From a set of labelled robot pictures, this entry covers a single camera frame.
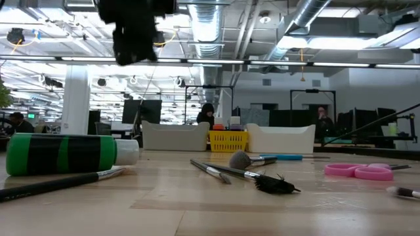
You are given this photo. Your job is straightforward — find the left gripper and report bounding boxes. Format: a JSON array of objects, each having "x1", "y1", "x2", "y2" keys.
[{"x1": 97, "y1": 0, "x2": 177, "y2": 66}]

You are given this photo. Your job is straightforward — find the green black-striped paint bottle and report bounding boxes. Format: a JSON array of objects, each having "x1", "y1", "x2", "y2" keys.
[{"x1": 5, "y1": 132, "x2": 140, "y2": 177}]

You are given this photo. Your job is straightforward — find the purple paint bottle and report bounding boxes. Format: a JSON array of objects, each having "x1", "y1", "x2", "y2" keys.
[{"x1": 228, "y1": 115, "x2": 244, "y2": 132}]

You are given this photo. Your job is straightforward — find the fluffy grey makeup brush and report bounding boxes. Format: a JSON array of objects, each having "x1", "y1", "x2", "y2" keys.
[{"x1": 228, "y1": 150, "x2": 278, "y2": 170}]

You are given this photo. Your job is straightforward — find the blue-handled scissors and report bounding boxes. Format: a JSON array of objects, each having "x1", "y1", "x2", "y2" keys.
[{"x1": 259, "y1": 153, "x2": 331, "y2": 161}]

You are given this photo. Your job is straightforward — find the black bristle brush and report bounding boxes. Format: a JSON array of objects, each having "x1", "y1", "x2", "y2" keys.
[{"x1": 205, "y1": 163, "x2": 301, "y2": 195}]

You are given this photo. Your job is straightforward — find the pink-handled scissors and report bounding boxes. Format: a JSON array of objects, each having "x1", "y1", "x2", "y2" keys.
[{"x1": 324, "y1": 163, "x2": 413, "y2": 182}]

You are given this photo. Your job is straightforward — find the small white-tipped paintbrush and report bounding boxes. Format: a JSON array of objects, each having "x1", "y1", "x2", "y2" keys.
[{"x1": 386, "y1": 186, "x2": 420, "y2": 200}]

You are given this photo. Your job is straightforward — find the black ceiling device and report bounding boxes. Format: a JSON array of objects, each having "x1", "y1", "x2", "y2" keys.
[
  {"x1": 154, "y1": 31, "x2": 167, "y2": 49},
  {"x1": 6, "y1": 28, "x2": 26, "y2": 45}
]

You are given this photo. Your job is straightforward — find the black computer monitor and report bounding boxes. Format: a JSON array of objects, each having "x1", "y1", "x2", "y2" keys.
[
  {"x1": 121, "y1": 99, "x2": 163, "y2": 125},
  {"x1": 337, "y1": 110, "x2": 354, "y2": 138},
  {"x1": 87, "y1": 110, "x2": 102, "y2": 135},
  {"x1": 354, "y1": 108, "x2": 379, "y2": 137}
]

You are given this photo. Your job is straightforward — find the black beam with light strips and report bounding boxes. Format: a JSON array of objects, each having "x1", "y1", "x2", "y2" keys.
[{"x1": 0, "y1": 54, "x2": 420, "y2": 70}]

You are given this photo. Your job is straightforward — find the white building pillar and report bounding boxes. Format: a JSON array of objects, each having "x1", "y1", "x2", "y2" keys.
[{"x1": 60, "y1": 64, "x2": 92, "y2": 136}]

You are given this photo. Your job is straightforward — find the grey plastic bin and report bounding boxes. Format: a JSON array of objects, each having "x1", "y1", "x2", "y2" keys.
[{"x1": 141, "y1": 120, "x2": 211, "y2": 152}]

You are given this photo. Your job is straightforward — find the person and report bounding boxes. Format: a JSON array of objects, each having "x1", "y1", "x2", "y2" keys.
[
  {"x1": 314, "y1": 106, "x2": 335, "y2": 138},
  {"x1": 5, "y1": 111, "x2": 35, "y2": 134},
  {"x1": 196, "y1": 103, "x2": 216, "y2": 130}
]

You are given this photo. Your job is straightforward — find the yellow plastic basket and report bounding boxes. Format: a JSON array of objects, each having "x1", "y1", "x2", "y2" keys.
[{"x1": 209, "y1": 130, "x2": 249, "y2": 153}]

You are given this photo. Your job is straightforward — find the green artificial plant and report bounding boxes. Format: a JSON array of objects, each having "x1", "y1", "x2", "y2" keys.
[{"x1": 0, "y1": 80, "x2": 12, "y2": 109}]

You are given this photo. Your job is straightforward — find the flat silver-ferrule brush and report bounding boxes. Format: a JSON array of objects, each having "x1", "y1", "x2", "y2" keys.
[{"x1": 189, "y1": 159, "x2": 232, "y2": 185}]

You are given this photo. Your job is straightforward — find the long thin black paintbrush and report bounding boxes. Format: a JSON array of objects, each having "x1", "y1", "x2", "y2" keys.
[{"x1": 0, "y1": 167, "x2": 127, "y2": 203}]

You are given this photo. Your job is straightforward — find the white plastic bin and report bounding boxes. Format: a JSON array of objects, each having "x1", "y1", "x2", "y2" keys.
[{"x1": 245, "y1": 123, "x2": 316, "y2": 155}]

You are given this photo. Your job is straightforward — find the black metal stand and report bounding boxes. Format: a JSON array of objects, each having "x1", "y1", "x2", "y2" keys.
[{"x1": 369, "y1": 113, "x2": 418, "y2": 144}]

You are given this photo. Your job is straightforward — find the black station frame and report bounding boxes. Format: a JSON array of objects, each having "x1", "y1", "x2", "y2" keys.
[
  {"x1": 289, "y1": 88, "x2": 337, "y2": 132},
  {"x1": 184, "y1": 84, "x2": 234, "y2": 130}
]

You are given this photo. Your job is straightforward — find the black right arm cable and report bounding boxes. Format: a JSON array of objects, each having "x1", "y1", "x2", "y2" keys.
[{"x1": 323, "y1": 103, "x2": 420, "y2": 146}]

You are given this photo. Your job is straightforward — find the black aluminium table frame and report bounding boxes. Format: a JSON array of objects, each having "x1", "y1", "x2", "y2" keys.
[{"x1": 0, "y1": 137, "x2": 420, "y2": 162}]

